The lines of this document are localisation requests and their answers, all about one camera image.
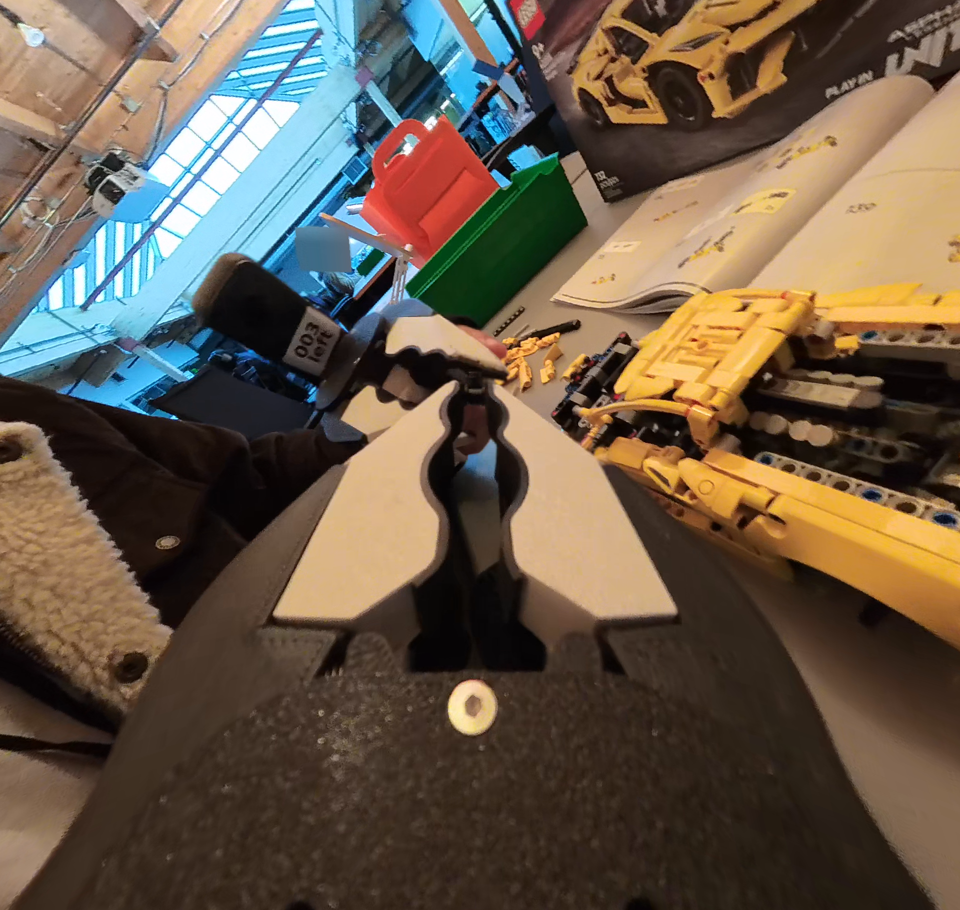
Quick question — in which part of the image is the grey desk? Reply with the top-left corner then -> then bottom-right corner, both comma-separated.
480,152 -> 960,910

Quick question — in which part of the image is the slanted roof window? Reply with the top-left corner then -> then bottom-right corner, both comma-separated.
37,0 -> 331,314

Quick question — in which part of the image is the black office chair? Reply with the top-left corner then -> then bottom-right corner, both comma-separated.
148,364 -> 320,434

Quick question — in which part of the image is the dark car set box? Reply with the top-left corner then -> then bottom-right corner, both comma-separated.
506,0 -> 960,204

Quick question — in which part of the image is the person's left hand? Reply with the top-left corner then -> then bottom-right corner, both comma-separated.
453,325 -> 511,457

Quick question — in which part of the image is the yellow brick car model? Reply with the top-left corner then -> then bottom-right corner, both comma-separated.
551,287 -> 960,652

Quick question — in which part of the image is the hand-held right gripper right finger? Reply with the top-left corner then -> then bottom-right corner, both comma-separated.
487,385 -> 680,665

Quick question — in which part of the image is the white ceiling camera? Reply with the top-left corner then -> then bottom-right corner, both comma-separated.
81,148 -> 150,219

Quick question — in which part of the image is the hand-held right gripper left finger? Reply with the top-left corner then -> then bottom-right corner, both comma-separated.
271,382 -> 462,672

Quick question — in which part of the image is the green plastic bin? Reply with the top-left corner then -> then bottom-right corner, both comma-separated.
405,152 -> 590,329

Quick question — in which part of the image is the building instruction booklet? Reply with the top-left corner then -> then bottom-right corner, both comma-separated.
551,73 -> 960,314

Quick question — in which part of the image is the pile of yellow brick pieces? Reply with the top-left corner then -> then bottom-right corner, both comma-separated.
498,331 -> 590,393

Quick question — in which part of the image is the orange plastic bin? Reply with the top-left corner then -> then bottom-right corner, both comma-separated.
360,115 -> 502,266

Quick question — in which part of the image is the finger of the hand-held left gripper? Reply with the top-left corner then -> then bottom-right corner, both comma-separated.
382,315 -> 513,382
336,366 -> 447,440

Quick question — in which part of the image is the person's left forearm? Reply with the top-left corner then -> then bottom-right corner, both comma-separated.
247,422 -> 369,491

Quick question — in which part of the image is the white document stand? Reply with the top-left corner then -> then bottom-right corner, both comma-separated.
318,211 -> 418,305

